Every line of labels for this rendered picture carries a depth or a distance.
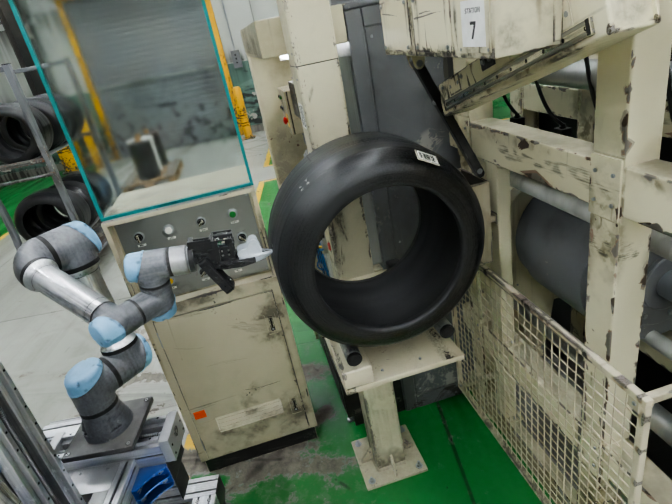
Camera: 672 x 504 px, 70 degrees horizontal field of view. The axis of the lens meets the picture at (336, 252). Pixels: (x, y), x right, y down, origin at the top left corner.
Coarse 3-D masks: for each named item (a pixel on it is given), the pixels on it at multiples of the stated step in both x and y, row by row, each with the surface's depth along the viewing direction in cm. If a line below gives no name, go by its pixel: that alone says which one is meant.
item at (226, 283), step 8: (200, 264) 122; (208, 264) 122; (208, 272) 123; (216, 272) 123; (224, 272) 128; (216, 280) 124; (224, 280) 124; (232, 280) 127; (224, 288) 125; (232, 288) 126
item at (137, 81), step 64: (64, 0) 144; (128, 0) 147; (192, 0) 151; (64, 64) 150; (128, 64) 154; (192, 64) 158; (64, 128) 156; (128, 128) 161; (192, 128) 166; (128, 192) 169; (192, 192) 174
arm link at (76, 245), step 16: (64, 224) 141; (80, 224) 142; (48, 240) 135; (64, 240) 137; (80, 240) 140; (96, 240) 144; (64, 256) 136; (80, 256) 140; (96, 256) 145; (80, 272) 141; (96, 272) 146; (96, 288) 146; (128, 336) 155; (112, 352) 151; (128, 352) 153; (144, 352) 158; (128, 368) 153; (144, 368) 159
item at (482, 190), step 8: (464, 176) 172; (472, 176) 166; (472, 184) 168; (480, 184) 156; (488, 184) 157; (480, 192) 158; (488, 192) 158; (480, 200) 159; (488, 200) 159; (488, 208) 160; (488, 216) 162; (488, 224) 163; (488, 232) 164; (488, 240) 165; (488, 248) 167; (488, 256) 168
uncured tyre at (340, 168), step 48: (336, 144) 125; (384, 144) 117; (288, 192) 123; (336, 192) 113; (432, 192) 118; (288, 240) 117; (432, 240) 155; (480, 240) 128; (288, 288) 122; (336, 288) 154; (384, 288) 158; (432, 288) 149; (336, 336) 129; (384, 336) 131
